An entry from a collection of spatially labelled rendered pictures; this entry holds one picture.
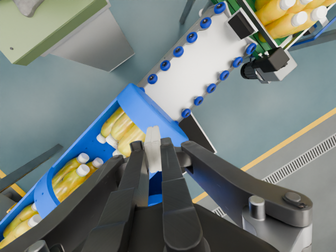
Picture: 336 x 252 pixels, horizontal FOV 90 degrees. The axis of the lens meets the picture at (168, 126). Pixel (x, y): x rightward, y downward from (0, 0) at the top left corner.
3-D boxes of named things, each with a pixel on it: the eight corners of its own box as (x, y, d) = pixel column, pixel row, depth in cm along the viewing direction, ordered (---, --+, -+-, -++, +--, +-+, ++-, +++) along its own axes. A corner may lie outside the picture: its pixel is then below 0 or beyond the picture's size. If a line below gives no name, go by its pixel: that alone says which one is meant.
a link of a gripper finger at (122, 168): (148, 176, 14) (113, 182, 14) (150, 153, 19) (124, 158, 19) (144, 159, 14) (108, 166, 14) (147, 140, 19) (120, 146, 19)
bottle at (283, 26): (254, 31, 74) (286, 13, 56) (268, 23, 74) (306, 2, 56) (259, 46, 76) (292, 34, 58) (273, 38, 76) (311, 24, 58)
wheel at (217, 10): (218, 10, 63) (220, 15, 64) (227, 1, 62) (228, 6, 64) (210, 9, 66) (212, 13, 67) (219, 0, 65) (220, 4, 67)
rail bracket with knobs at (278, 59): (250, 59, 77) (265, 55, 67) (262, 47, 76) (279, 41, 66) (263, 75, 79) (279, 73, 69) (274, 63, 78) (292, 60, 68)
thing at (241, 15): (221, 25, 70) (236, 12, 58) (226, 20, 69) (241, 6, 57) (236, 44, 72) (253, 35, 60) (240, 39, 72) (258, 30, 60)
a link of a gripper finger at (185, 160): (161, 156, 14) (196, 149, 14) (159, 138, 19) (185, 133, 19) (164, 172, 14) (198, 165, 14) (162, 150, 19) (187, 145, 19)
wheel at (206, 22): (200, 27, 65) (201, 31, 66) (211, 20, 63) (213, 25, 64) (198, 20, 67) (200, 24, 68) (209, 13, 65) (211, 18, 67)
